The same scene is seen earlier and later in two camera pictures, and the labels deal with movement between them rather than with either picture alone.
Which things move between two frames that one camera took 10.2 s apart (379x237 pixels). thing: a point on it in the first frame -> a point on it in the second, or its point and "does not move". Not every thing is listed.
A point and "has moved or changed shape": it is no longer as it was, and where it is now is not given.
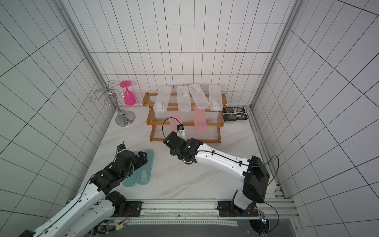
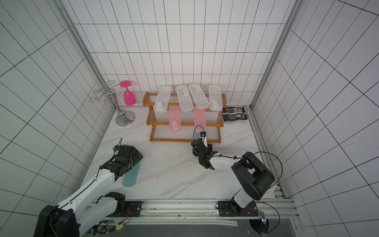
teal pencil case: (131, 181) does not move
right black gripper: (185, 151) -> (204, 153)
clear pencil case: (215, 100) does not move
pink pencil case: (174, 120) has moved or changed shape
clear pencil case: (161, 100) does not move
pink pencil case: (200, 124) does not move
